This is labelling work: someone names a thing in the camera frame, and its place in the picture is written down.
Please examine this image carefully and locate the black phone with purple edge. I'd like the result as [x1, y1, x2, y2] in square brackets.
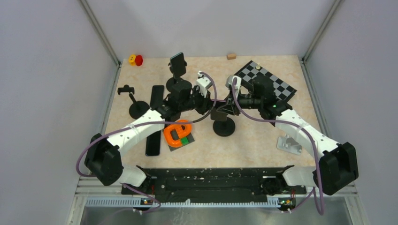
[209, 99, 227, 121]

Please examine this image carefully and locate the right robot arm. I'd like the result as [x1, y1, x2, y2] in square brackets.
[225, 75, 359, 195]

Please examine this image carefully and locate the black phone stand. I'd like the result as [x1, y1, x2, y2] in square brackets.
[166, 77, 186, 93]
[213, 117, 236, 137]
[117, 84, 150, 119]

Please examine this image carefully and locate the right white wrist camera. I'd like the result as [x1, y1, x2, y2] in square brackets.
[225, 75, 242, 99]

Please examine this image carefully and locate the teal edged black phone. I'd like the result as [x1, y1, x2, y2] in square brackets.
[169, 52, 187, 79]

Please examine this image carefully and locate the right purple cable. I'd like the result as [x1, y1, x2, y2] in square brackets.
[231, 77, 326, 216]

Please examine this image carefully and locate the black phone upper left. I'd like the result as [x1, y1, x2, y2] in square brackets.
[149, 85, 165, 109]

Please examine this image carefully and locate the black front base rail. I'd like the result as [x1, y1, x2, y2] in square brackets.
[136, 167, 307, 203]

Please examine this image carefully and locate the small wooden block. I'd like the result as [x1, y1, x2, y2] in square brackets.
[227, 53, 237, 60]

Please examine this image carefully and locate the yellow toy block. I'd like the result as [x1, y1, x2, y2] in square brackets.
[128, 54, 136, 66]

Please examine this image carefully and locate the black grey chessboard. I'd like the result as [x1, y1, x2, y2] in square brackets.
[234, 60, 297, 101]

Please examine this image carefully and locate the black phone lower left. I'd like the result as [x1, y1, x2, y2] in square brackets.
[145, 131, 161, 157]

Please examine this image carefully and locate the green building brick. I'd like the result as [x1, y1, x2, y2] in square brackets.
[180, 137, 189, 146]

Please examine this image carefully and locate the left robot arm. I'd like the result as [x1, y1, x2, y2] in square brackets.
[84, 77, 215, 194]

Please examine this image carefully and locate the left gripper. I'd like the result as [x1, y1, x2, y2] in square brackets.
[179, 85, 214, 115]

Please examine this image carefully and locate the orange plastic ring toy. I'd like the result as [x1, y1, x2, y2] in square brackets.
[163, 124, 192, 149]

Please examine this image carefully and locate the red toy block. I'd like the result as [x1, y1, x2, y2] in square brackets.
[134, 55, 143, 66]

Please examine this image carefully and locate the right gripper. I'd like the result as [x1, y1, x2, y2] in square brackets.
[218, 88, 263, 115]

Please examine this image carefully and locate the white plastic phone holder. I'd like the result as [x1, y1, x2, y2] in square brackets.
[276, 135, 302, 155]

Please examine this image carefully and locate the grey building baseplate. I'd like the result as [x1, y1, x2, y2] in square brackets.
[162, 129, 195, 152]

